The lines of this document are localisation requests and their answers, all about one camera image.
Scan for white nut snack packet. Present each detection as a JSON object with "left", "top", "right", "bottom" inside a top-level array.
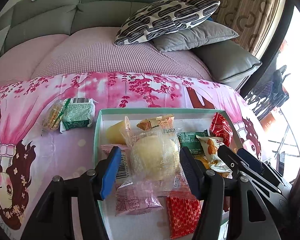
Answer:
[{"left": 197, "top": 136, "right": 232, "bottom": 178}]

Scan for dark green snack packet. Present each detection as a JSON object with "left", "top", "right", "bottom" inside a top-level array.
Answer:
[{"left": 178, "top": 129, "right": 209, "bottom": 155}]

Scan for pink snack packet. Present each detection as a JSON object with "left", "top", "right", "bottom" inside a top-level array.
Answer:
[{"left": 98, "top": 144, "right": 163, "bottom": 216}]

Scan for red crinkled candy packet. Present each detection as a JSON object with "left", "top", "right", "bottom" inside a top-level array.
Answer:
[{"left": 210, "top": 113, "right": 233, "bottom": 147}]

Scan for orange jelly cup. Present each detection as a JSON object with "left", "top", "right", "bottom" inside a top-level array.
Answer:
[{"left": 106, "top": 120, "right": 126, "bottom": 145}]

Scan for clear bag round bun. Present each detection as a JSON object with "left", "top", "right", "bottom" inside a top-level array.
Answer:
[{"left": 121, "top": 116, "right": 187, "bottom": 197}]

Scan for red patterned packet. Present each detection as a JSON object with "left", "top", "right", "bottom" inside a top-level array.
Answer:
[{"left": 166, "top": 197, "right": 201, "bottom": 239}]

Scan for orange cream snack packet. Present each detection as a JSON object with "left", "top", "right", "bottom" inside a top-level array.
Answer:
[{"left": 136, "top": 114, "right": 174, "bottom": 131}]

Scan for light green white packet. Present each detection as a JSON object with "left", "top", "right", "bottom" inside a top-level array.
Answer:
[{"left": 59, "top": 98, "right": 96, "bottom": 133}]

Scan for yellow soft bread packet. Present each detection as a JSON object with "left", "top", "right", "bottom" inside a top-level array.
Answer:
[{"left": 194, "top": 155, "right": 210, "bottom": 170}]

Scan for clear pack round crackers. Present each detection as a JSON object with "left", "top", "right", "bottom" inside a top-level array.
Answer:
[{"left": 42, "top": 100, "right": 65, "bottom": 132}]

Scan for teal white box lid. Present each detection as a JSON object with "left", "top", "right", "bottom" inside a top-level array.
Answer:
[{"left": 92, "top": 107, "right": 244, "bottom": 240}]

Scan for cartoon girl pink cloth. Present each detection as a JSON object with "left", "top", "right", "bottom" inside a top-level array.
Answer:
[{"left": 0, "top": 72, "right": 266, "bottom": 239}]

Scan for pink sofa cover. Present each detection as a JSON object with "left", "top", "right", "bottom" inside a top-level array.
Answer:
[{"left": 0, "top": 27, "right": 212, "bottom": 86}]

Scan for grey cushion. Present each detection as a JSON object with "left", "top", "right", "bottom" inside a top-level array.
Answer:
[{"left": 152, "top": 21, "right": 239, "bottom": 52}]

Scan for patterned beige curtain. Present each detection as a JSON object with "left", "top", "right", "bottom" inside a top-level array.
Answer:
[{"left": 212, "top": 0, "right": 286, "bottom": 59}]

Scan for black white patterned pillow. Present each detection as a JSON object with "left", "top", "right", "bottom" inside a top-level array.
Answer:
[{"left": 114, "top": 0, "right": 221, "bottom": 46}]

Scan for grey sofa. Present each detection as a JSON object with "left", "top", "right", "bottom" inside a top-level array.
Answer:
[{"left": 0, "top": 0, "right": 261, "bottom": 90}]

